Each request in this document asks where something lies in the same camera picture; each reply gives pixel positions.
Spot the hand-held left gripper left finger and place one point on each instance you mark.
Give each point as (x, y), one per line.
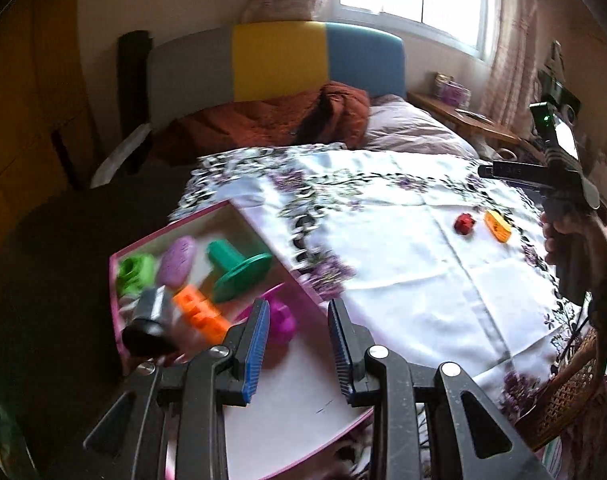
(253, 355)

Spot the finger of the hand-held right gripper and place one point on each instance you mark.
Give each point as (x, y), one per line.
(513, 171)

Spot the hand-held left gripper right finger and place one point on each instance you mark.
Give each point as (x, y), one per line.
(341, 355)

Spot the magenta hat-shaped toy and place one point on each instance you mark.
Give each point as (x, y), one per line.
(283, 320)

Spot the pink-rimmed white box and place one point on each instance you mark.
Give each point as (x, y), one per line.
(293, 390)

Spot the yellow orange plastic toy piece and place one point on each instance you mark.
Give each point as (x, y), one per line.
(498, 225)

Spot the orange cube block toy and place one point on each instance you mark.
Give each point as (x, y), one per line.
(201, 312)

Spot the red block toy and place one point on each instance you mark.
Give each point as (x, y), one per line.
(464, 223)

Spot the teal green plastic toy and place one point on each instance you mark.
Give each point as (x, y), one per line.
(238, 270)

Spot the grey and black cylinder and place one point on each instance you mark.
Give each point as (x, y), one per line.
(148, 320)

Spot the pale purple oval toy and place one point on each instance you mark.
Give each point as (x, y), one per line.
(177, 261)

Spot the person's right hand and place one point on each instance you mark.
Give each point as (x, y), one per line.
(551, 240)

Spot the wooden desk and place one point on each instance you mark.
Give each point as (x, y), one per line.
(488, 132)

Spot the open magazine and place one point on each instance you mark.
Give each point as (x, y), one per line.
(471, 116)

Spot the purple box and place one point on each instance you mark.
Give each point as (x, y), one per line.
(453, 92)

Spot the grey-beige pillow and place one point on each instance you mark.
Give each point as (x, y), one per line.
(413, 127)

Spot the embroidered white tablecloth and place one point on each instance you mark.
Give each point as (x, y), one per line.
(408, 260)

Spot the wicker chair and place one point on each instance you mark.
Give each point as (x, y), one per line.
(568, 395)

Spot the rust brown quilt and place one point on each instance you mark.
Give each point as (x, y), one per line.
(243, 125)

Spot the grey yellow blue headboard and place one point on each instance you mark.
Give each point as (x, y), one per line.
(278, 60)

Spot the black rolled mat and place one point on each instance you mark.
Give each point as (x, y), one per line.
(133, 85)

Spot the wooden wardrobe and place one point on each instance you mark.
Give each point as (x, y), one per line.
(33, 110)

